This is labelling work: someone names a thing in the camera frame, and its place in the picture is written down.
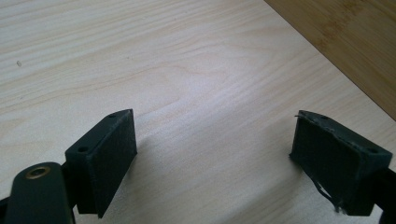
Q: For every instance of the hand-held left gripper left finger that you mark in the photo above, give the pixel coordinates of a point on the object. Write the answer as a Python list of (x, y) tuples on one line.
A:
[(102, 161)]

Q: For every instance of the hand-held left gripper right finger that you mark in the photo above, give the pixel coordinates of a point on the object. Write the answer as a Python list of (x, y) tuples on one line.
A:
[(336, 161)]

